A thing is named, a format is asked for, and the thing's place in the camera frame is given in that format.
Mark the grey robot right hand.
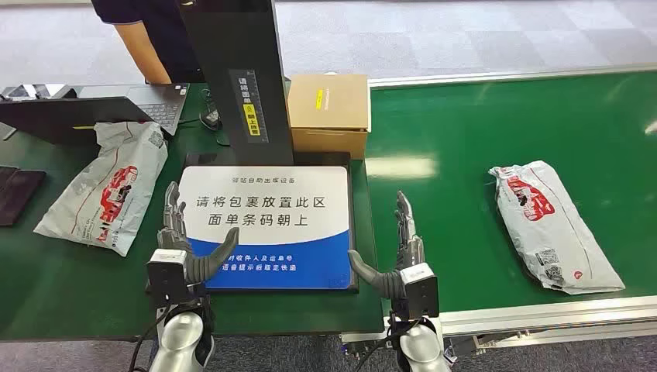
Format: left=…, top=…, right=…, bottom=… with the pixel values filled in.
left=347, top=190, right=427, bottom=300

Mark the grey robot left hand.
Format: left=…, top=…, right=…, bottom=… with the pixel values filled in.
left=156, top=181, right=241, bottom=288

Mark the grey mailer package red print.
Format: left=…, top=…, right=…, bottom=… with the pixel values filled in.
left=33, top=121, right=170, bottom=258
left=488, top=160, right=626, bottom=296

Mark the green conveyor belt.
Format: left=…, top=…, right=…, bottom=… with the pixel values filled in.
left=365, top=71, right=657, bottom=315

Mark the brown cardboard box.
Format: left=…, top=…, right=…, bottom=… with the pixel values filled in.
left=286, top=74, right=372, bottom=161

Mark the black inbound scanning machine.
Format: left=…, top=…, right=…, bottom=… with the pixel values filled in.
left=146, top=0, right=359, bottom=295

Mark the white blue instruction sign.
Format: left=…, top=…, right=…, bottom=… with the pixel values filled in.
left=177, top=165, right=353, bottom=291

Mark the green topped table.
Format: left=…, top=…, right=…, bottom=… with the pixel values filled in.
left=0, top=81, right=386, bottom=343

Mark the black yellow ruler label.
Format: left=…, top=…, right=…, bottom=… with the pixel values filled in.
left=229, top=69, right=270, bottom=145

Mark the grey laptop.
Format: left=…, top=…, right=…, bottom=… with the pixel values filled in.
left=0, top=83, right=191, bottom=146

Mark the large black flat pouch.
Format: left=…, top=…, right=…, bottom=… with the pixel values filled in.
left=0, top=170, right=47, bottom=227

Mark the person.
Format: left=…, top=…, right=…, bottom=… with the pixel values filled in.
left=91, top=0, right=206, bottom=86

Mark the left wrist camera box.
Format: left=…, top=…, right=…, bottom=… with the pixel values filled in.
left=146, top=249, right=189, bottom=305

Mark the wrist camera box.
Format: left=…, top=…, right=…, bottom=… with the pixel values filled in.
left=400, top=263, right=441, bottom=320
left=146, top=249, right=189, bottom=305

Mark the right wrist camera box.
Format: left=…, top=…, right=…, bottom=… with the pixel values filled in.
left=400, top=263, right=441, bottom=320

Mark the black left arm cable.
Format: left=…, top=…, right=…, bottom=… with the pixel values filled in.
left=128, top=302, right=173, bottom=372

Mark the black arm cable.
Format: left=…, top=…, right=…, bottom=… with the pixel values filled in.
left=354, top=328, right=408, bottom=372
left=128, top=302, right=173, bottom=372

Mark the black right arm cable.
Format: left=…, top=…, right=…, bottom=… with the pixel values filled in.
left=354, top=328, right=408, bottom=372

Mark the black desk cable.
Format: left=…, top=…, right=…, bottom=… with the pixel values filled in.
left=179, top=87, right=232, bottom=147

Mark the small black corded device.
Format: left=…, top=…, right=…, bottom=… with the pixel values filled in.
left=198, top=106, right=222, bottom=129

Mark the aluminium conveyor frame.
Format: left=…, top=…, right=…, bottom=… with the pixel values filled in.
left=341, top=64, right=657, bottom=357

